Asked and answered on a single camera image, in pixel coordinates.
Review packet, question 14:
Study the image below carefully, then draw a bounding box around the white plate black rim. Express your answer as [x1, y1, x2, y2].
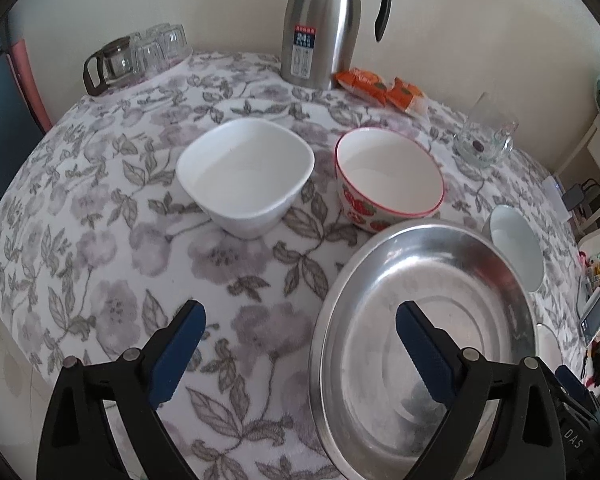
[536, 323, 564, 372]

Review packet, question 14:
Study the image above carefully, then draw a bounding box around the strawberry pattern round bowl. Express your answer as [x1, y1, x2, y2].
[334, 127, 445, 234]

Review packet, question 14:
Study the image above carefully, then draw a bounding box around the white square bowl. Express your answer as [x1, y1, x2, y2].
[175, 118, 315, 240]

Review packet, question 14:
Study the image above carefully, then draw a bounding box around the floral grey white tablecloth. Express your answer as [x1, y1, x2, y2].
[0, 52, 584, 479]

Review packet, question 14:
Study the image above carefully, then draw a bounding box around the small light blue bowl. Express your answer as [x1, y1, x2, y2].
[482, 205, 544, 292]

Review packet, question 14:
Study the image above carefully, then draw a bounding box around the white power adapter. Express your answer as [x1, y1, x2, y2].
[542, 176, 571, 223]

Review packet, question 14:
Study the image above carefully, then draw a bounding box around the clear glass mug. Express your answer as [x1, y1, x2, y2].
[453, 92, 519, 169]

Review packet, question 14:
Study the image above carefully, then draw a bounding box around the orange snack packet right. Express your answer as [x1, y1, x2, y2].
[387, 77, 429, 119]

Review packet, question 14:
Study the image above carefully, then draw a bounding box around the orange snack packet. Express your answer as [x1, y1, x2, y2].
[335, 68, 387, 107]
[387, 77, 429, 119]

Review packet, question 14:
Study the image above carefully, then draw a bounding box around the orange snack packet left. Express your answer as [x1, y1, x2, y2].
[335, 68, 387, 107]

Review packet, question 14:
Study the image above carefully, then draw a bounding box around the upside-down clear glass cup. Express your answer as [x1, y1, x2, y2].
[145, 23, 188, 61]

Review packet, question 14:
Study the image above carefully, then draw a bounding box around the stainless steel thermos jug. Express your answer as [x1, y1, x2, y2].
[280, 0, 392, 90]

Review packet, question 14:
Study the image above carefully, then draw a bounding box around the glass teapot black handle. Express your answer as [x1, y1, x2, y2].
[82, 36, 134, 96]

